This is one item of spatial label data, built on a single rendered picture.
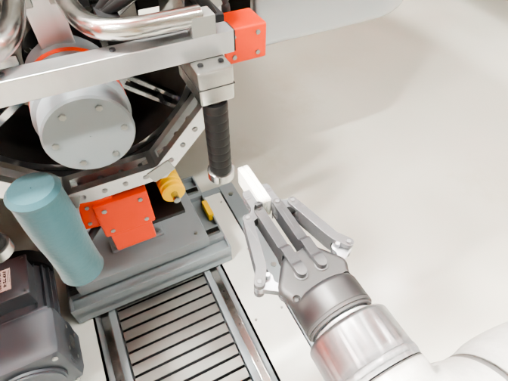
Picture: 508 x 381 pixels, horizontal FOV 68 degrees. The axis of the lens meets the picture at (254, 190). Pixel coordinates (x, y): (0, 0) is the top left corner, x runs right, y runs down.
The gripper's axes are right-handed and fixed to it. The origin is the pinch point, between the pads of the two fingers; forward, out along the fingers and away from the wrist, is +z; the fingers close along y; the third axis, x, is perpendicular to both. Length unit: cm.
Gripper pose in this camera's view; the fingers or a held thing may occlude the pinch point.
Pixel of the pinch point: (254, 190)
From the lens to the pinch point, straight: 50.3
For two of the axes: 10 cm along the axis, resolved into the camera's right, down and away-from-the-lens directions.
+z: -4.4, -6.6, 6.0
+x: 0.0, -6.7, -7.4
